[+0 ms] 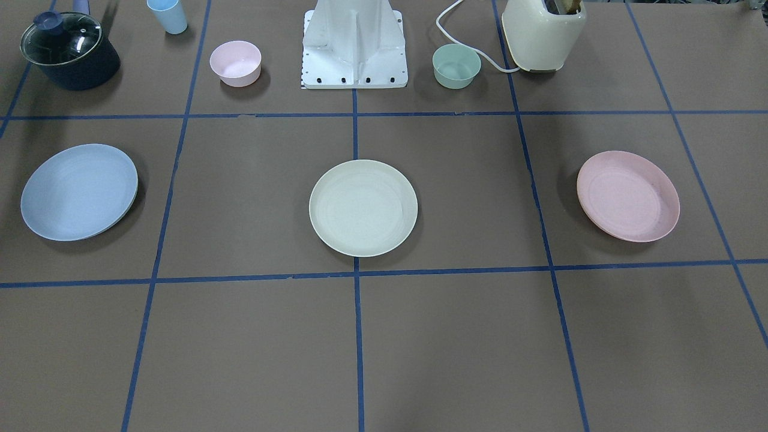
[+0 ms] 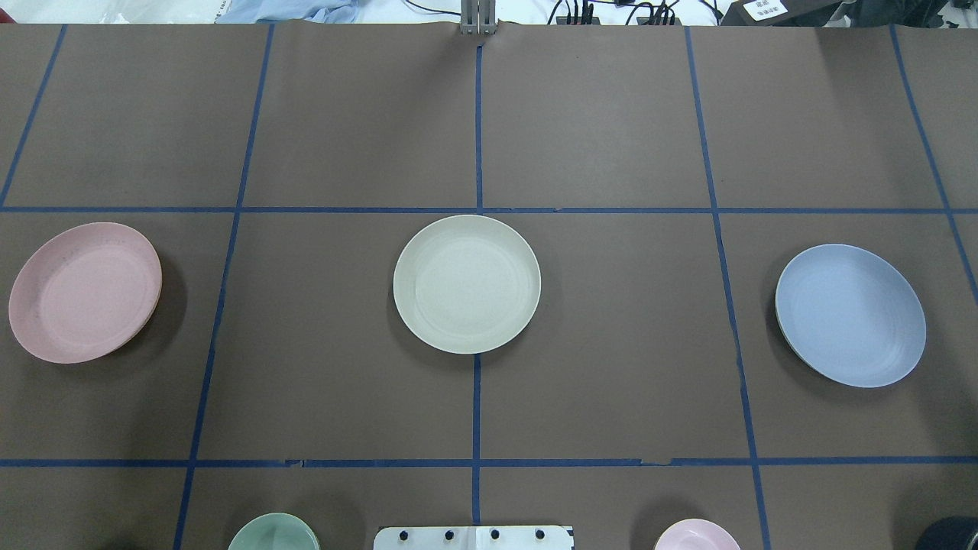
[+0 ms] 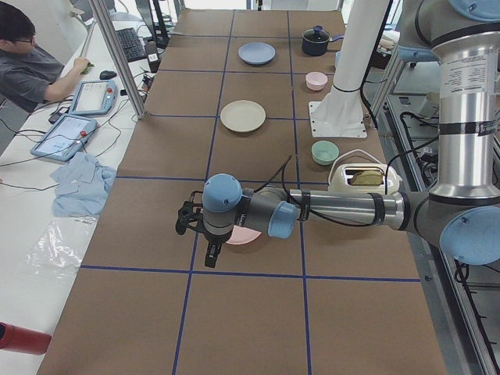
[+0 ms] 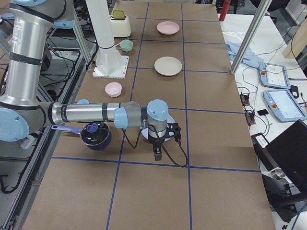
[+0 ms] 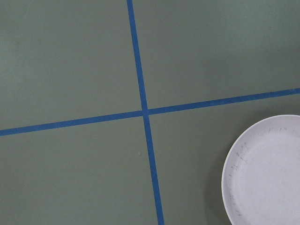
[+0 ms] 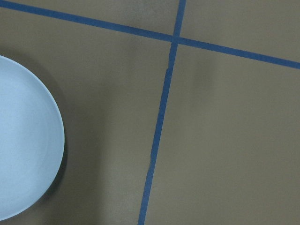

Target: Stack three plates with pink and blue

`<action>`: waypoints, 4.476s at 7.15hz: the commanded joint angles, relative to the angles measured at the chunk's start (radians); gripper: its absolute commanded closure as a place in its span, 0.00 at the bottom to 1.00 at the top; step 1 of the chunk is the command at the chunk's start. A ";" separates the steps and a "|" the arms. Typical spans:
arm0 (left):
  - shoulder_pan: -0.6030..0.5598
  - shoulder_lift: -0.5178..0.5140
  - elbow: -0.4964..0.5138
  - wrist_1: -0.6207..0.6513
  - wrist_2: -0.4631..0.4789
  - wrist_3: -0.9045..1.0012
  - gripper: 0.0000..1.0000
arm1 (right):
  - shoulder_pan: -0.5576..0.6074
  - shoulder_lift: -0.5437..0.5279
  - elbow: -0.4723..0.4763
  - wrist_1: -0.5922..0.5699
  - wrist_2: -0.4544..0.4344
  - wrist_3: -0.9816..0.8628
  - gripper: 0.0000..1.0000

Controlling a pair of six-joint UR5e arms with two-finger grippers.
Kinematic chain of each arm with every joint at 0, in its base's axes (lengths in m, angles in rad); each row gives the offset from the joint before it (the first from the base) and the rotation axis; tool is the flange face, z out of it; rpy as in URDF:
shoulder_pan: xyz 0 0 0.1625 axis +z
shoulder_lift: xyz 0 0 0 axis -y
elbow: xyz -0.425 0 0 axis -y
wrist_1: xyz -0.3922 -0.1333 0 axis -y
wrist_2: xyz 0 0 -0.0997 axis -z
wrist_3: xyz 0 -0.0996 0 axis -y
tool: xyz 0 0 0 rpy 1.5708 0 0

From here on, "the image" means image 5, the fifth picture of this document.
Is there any pink plate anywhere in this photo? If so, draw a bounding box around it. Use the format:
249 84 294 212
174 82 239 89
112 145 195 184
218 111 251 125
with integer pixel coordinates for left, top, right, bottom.
221 115 300 225

